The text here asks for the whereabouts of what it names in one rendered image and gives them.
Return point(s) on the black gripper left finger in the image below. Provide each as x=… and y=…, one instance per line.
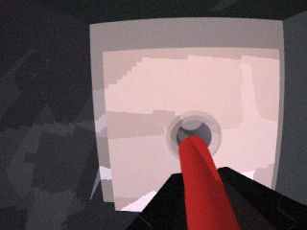
x=166, y=211

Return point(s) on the red peg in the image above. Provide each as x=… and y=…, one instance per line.
x=206, y=203

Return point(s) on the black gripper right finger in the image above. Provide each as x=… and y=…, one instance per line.
x=257, y=207

